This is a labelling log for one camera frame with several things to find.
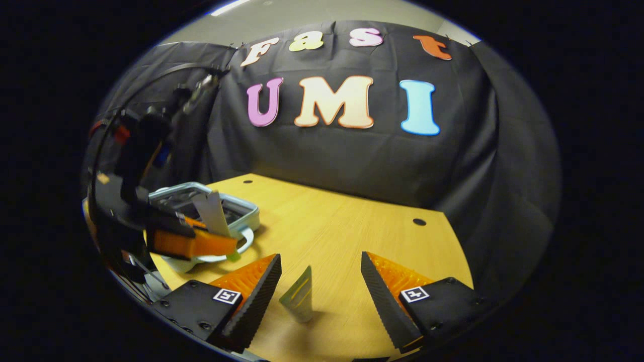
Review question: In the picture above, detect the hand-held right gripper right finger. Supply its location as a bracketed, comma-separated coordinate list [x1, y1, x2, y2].
[360, 251, 489, 352]

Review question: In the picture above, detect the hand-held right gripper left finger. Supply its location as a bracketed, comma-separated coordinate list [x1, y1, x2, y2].
[151, 254, 282, 351]

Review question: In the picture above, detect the black backdrop cloth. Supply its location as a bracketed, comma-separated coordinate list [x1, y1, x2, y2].
[80, 20, 561, 302]

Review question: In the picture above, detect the ceiling light panel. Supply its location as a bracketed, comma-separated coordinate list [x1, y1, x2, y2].
[210, 0, 251, 17]

